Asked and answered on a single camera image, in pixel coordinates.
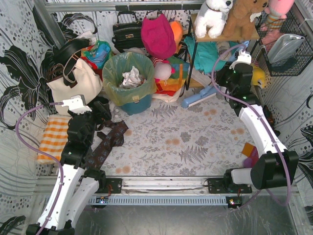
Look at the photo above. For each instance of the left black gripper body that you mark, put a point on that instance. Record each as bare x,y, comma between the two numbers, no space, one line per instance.
97,111

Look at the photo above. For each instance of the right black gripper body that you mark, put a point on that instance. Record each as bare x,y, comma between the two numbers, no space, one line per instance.
225,76

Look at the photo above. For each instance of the blue floor squeegee mop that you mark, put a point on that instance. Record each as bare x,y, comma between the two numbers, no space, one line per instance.
203,95

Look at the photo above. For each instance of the teal plastic trash bin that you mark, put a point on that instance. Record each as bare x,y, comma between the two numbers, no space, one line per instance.
138,106

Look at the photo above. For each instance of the yellow plastic trash bag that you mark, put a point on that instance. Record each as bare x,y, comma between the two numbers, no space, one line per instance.
112,77

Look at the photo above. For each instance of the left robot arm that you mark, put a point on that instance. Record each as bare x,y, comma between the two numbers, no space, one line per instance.
76,181

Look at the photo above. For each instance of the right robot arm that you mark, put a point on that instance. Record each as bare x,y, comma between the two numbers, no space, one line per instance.
276,165

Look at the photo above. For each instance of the cream canvas tote bag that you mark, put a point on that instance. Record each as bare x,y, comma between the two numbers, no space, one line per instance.
87,83

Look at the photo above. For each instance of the rainbow striped bag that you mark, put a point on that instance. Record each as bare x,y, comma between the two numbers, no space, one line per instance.
176,81

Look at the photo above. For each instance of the crumpled white paper trash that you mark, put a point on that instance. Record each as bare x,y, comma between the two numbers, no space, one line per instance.
132,79

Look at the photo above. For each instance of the colorful tie-dye cloth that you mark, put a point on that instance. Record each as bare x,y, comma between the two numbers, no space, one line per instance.
97,55

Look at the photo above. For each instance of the magenta fabric bag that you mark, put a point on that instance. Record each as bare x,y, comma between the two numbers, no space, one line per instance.
158,38

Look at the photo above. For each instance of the yellow plush duck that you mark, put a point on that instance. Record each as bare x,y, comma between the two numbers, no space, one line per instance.
258,76

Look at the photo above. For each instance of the orange checkered towel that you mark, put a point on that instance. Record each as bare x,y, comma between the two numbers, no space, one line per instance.
55,135

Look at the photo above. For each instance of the brown floral necktie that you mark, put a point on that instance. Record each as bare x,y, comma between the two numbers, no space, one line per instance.
111,135

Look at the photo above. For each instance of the teal folded cloth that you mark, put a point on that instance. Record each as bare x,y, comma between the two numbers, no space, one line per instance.
206,55

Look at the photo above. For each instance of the dark patterned cloth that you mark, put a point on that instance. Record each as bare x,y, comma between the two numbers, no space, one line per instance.
270,119

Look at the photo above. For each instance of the brown teddy bear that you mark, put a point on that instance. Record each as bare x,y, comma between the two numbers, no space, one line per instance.
242,15

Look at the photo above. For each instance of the silver foil pouch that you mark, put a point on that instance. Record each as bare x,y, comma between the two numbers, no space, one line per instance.
284,47

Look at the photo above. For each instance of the striped colorful sock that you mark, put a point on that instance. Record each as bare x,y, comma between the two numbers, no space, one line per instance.
251,153

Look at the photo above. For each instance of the white husky plush dog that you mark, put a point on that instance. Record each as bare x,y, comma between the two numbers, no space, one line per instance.
212,17

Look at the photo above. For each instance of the black wide-brim hat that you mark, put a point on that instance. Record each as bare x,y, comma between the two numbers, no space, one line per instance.
67,50

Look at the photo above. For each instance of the pink white plush doll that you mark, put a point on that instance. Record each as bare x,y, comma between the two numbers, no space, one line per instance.
163,69

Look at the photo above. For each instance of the pink plush toy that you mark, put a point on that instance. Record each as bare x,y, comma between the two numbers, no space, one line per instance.
276,14

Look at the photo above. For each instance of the orange plush toy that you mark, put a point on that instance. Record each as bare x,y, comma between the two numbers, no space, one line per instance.
177,32

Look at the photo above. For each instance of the black leather handbag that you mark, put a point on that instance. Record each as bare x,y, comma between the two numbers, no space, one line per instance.
127,35

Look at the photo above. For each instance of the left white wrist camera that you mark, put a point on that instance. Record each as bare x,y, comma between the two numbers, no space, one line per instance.
76,104

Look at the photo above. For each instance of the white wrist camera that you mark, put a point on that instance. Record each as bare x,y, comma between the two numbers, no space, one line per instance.
76,104
243,57

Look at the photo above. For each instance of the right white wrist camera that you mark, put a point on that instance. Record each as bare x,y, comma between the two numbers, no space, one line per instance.
243,57

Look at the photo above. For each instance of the black wire basket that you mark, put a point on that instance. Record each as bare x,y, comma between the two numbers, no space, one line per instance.
294,65

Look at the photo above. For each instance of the wooden shelf with black frame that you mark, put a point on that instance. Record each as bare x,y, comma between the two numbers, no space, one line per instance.
236,36

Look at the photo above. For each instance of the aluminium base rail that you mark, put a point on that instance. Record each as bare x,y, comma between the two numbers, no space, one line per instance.
171,185

